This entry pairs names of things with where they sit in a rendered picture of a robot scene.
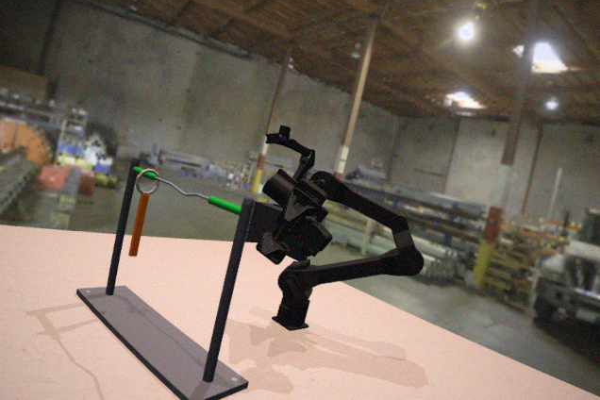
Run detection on orange handle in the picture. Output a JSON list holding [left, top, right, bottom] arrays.
[[128, 169, 160, 257]]

